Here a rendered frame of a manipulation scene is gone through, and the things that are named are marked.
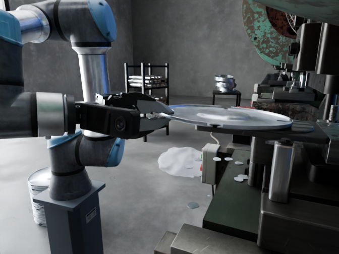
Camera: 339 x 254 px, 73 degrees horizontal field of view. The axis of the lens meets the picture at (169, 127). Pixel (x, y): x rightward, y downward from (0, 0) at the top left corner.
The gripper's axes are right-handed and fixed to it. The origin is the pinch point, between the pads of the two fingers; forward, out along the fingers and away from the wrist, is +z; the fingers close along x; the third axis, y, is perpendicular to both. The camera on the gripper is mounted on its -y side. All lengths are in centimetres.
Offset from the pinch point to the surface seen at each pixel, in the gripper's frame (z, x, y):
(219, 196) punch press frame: 7.3, 15.3, -9.8
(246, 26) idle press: 108, -48, 88
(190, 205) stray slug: 0.4, 15.6, -9.9
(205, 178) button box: 26.4, 26.6, 17.9
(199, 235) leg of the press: -2.6, 16.5, -16.7
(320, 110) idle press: 162, 8, 55
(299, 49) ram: 17.0, -14.3, -15.0
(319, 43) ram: 18.4, -15.3, -17.5
